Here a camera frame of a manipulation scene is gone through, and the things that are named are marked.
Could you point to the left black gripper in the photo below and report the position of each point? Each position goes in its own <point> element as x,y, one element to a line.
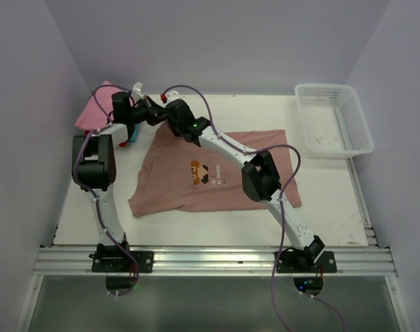
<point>156,113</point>

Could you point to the teal t shirt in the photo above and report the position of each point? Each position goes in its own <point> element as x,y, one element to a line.
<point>134,135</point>

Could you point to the red t shirt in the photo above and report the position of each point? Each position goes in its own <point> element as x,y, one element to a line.
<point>119,136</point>

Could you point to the dusty pink printed t shirt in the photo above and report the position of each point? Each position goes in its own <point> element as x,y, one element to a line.
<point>178,175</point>

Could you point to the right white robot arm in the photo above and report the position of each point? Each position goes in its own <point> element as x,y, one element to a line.
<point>260,178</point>

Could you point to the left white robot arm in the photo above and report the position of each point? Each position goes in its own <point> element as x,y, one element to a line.
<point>94,164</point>

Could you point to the white plastic basket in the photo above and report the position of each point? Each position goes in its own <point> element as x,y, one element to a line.
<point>332,121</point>

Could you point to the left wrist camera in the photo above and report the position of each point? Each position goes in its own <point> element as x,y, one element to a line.
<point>136,91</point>

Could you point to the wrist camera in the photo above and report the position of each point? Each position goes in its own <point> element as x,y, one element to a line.
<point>170,96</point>
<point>136,91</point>

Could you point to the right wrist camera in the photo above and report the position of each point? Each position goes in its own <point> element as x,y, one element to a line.
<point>170,96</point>

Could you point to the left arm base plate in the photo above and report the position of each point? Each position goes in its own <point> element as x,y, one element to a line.
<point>118,262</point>

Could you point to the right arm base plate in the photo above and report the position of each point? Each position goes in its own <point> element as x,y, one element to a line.
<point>291,261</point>

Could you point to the aluminium mounting rail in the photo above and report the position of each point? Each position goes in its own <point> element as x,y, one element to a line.
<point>368,261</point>

